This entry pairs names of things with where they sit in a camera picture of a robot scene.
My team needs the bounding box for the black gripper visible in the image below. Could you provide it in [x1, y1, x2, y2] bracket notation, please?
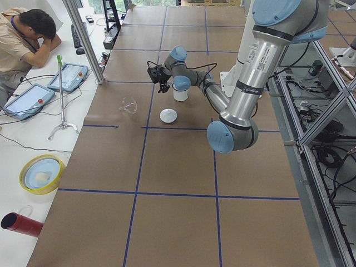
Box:
[158, 71, 171, 93]

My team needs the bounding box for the white cup lid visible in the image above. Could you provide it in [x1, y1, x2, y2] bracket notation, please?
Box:
[160, 108, 177, 123]

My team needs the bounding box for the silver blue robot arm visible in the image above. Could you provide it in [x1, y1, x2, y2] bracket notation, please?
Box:
[147, 1, 330, 154]

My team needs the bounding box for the white enamel cup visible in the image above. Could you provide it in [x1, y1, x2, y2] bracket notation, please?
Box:
[172, 83, 189, 102]

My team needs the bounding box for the far blue teach pendant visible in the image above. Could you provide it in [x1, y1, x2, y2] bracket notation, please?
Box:
[47, 63, 88, 93]

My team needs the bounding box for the blue teach pendant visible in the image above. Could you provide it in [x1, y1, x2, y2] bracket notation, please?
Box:
[3, 83, 55, 120]
[47, 63, 88, 93]

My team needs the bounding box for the black computer mouse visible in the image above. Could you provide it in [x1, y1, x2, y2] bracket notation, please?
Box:
[76, 48, 85, 55]

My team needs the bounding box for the black keyboard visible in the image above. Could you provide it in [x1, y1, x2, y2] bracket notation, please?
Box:
[71, 24, 82, 48]

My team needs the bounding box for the metal reacher grabber stick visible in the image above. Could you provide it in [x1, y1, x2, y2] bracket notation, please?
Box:
[48, 55, 79, 141]

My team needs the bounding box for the near blue teach pendant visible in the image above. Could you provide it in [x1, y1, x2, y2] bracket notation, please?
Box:
[3, 83, 55, 120]

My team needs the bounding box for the seated man beige shirt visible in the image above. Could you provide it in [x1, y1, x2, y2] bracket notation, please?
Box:
[1, 7, 61, 107]

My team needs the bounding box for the yellow basket with blue plate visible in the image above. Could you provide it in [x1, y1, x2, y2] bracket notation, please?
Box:
[19, 154, 66, 195]

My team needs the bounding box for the red cylinder tube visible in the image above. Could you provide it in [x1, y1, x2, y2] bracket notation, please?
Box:
[1, 212, 43, 238]

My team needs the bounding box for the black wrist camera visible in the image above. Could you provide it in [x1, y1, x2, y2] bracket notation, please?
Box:
[147, 65, 164, 84]

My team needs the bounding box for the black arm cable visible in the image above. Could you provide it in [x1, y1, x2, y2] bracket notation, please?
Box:
[146, 41, 311, 84]

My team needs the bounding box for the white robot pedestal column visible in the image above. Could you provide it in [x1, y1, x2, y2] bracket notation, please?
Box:
[220, 0, 255, 97]

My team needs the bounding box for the aluminium frame post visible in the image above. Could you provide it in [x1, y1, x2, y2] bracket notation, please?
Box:
[63, 0, 105, 85]

